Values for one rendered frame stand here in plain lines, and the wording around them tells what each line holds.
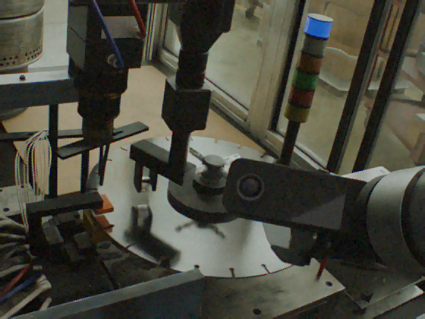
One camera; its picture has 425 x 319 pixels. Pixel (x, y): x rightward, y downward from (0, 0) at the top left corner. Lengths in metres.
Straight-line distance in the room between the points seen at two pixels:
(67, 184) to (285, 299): 0.52
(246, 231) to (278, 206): 0.25
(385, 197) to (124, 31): 0.29
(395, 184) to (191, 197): 0.36
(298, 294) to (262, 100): 0.68
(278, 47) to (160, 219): 0.70
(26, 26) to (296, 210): 0.90
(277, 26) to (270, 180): 0.86
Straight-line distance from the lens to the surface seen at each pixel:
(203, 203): 0.66
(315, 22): 0.87
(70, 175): 1.07
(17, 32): 1.18
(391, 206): 0.35
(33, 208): 0.59
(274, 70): 1.25
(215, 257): 0.59
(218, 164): 0.66
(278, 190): 0.40
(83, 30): 0.49
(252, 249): 0.62
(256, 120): 1.32
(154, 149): 0.62
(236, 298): 0.69
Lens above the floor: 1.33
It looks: 29 degrees down
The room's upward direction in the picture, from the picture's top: 10 degrees clockwise
